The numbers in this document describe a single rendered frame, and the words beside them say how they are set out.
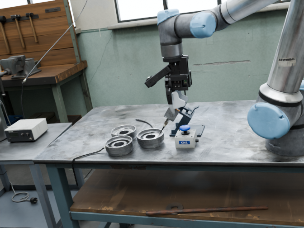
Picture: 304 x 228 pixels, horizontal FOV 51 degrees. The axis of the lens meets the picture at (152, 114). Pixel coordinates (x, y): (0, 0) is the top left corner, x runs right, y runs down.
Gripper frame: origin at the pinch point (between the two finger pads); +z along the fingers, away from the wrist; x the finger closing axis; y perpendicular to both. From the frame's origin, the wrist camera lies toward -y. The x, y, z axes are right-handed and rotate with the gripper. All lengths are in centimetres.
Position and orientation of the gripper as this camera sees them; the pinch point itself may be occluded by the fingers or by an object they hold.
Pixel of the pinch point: (173, 110)
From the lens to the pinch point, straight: 118.1
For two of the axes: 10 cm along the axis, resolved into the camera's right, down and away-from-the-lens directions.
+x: 3.0, -3.7, 8.8
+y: 9.4, -0.2, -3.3
